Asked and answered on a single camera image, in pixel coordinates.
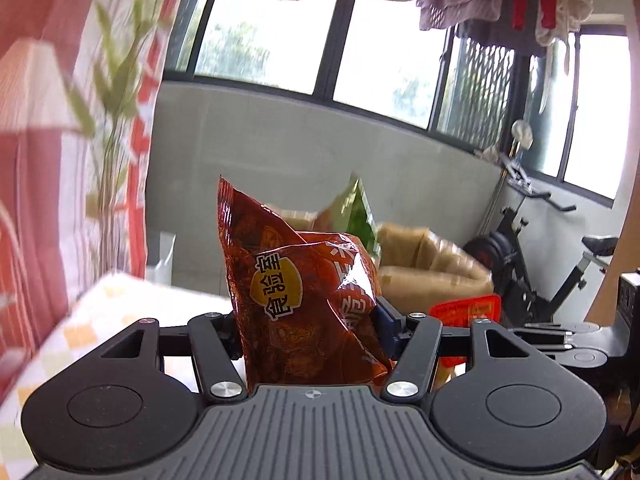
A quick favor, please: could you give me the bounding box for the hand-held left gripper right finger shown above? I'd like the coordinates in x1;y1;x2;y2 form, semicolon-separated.
375;296;542;404

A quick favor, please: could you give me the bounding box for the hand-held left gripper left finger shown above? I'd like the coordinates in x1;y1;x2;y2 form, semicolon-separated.
101;311;249;404

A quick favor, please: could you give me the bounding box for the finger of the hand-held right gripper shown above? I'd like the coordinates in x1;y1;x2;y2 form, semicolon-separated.
507;329;610;367
522;323;602;335

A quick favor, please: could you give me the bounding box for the brown cardboard box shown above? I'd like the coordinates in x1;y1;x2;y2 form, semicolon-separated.
264;202;496;317

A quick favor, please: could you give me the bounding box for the red snack packet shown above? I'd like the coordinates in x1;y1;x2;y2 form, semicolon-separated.
429;294;502;376

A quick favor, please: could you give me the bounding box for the red snack bag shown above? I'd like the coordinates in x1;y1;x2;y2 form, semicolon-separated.
217;175;396;394

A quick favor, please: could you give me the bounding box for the black exercise bike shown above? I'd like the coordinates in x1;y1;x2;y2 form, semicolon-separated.
462;150;621;322

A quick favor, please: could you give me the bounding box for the brown wooden board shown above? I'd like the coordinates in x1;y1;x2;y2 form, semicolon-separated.
584;175;640;327

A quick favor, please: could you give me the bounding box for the white waste bin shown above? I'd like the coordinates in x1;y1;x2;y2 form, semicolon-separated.
145;230;177;287

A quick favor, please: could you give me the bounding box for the green snack bag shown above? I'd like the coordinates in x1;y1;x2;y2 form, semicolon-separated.
315;174;382;262

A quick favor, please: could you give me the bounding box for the mop with white head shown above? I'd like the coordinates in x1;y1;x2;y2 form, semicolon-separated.
482;120;535;241

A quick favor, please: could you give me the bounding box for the black window grille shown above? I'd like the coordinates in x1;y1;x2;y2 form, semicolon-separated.
440;35;514;137

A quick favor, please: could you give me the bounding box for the red and white curtain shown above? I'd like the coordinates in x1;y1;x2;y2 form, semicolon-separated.
0;0;187;411

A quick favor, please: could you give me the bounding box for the artificial green plant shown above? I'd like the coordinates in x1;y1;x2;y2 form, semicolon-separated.
65;0;177;277

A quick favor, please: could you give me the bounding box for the black-framed window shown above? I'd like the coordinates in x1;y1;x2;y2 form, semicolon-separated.
164;0;632;207

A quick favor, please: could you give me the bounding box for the hanging dark garment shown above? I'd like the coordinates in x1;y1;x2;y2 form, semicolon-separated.
454;19;547;58

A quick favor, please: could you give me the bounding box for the hanging cream garment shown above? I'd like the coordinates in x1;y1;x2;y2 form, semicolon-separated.
534;0;599;77

